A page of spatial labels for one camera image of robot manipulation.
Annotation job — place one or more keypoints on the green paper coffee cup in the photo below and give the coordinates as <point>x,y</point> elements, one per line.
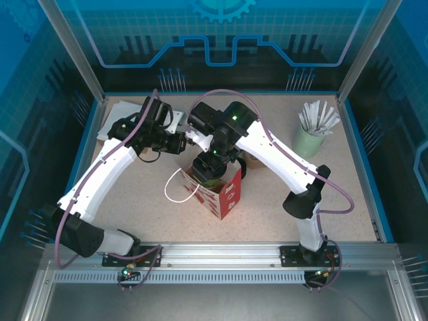
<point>211,184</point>

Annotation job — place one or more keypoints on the black plastic cup lid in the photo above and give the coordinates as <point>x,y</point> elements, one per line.
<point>221,176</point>

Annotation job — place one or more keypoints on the stack of black cup lids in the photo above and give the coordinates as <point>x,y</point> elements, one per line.
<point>243,168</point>

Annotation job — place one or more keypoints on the brown pulp cup carrier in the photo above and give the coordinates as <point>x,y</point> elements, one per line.
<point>255,163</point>

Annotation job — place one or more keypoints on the white red printed gift bag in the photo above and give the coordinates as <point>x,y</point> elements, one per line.
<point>230,197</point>

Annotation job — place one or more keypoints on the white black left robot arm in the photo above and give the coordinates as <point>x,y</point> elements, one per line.
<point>100,170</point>

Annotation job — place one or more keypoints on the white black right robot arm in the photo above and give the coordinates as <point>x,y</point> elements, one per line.
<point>277,150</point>

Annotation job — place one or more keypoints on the white paper napkin stack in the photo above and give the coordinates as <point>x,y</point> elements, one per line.
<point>113,113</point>

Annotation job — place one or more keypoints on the white paper wrapped straw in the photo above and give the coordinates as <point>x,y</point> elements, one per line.
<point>308,115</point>
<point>316,113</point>
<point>302,120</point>
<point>323,113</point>
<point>332,123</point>
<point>328,117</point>

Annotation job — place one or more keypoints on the pale green straw holder mug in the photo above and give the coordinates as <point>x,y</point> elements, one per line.
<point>307,147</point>

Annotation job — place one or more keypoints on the small connector with indicator light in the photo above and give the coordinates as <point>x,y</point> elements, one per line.
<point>321,274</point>
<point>127,272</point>

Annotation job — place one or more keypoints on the grey metal shelf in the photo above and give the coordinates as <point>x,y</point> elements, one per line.
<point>217,304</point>

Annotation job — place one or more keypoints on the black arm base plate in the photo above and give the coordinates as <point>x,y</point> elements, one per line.
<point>291,255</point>
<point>150,255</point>

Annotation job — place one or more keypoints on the aluminium mounting rail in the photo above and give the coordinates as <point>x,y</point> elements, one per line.
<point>220,255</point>

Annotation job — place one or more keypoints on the aluminium frame post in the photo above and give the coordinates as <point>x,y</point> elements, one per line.
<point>364,50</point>
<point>73,50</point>

